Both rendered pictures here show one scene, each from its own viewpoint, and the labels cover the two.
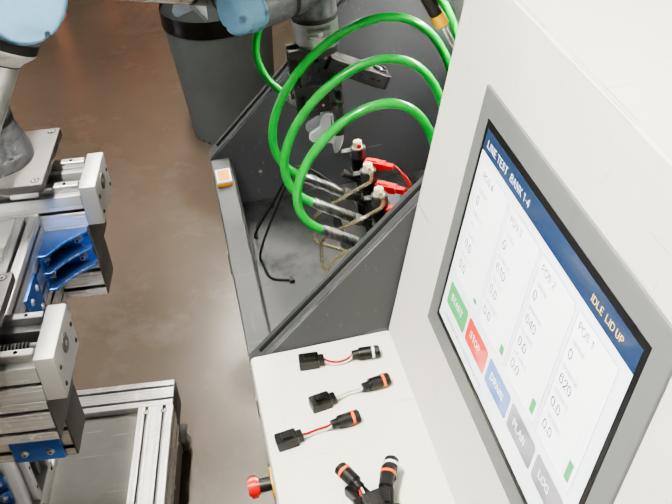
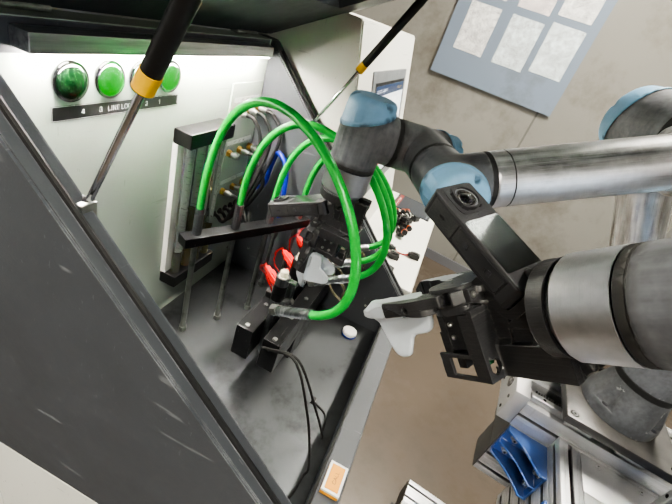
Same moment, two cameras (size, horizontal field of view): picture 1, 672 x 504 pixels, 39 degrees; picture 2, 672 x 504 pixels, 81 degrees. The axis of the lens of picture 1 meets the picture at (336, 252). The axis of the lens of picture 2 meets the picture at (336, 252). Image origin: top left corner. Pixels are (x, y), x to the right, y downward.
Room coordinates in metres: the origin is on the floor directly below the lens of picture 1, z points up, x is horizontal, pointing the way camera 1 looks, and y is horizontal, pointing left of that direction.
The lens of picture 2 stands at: (2.04, 0.20, 1.56)
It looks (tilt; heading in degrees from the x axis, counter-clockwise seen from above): 31 degrees down; 197
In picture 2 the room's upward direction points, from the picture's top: 21 degrees clockwise
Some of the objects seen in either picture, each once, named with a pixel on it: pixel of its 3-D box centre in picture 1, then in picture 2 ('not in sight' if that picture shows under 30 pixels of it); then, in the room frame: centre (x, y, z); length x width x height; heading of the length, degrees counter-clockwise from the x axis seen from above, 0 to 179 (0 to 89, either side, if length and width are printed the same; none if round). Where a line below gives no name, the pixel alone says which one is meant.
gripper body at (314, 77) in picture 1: (316, 75); (335, 223); (1.47, 0.00, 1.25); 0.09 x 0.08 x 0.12; 98
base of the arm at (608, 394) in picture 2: not in sight; (632, 394); (1.19, 0.65, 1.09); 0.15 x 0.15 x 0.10
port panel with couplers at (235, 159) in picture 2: not in sight; (242, 149); (1.27, -0.35, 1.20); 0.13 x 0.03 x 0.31; 8
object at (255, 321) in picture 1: (244, 274); (355, 407); (1.44, 0.18, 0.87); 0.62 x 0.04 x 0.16; 8
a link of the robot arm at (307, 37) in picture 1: (316, 30); (346, 178); (1.47, -0.01, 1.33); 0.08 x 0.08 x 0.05
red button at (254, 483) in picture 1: (260, 485); not in sight; (0.99, 0.16, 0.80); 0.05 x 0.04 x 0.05; 8
